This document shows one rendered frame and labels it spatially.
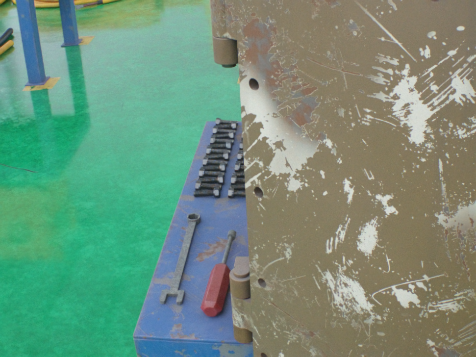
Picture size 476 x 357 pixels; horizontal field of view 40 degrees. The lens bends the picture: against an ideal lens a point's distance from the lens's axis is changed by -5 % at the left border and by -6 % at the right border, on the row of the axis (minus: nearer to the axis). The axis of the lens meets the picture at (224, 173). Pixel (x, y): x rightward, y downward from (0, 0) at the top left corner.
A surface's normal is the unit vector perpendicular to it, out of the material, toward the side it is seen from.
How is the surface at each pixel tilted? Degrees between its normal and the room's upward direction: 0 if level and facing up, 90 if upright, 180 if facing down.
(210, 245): 0
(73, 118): 0
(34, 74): 90
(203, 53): 0
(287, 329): 90
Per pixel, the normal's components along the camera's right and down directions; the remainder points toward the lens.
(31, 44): -0.10, 0.49
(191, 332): -0.06, -0.87
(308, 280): -0.67, 0.40
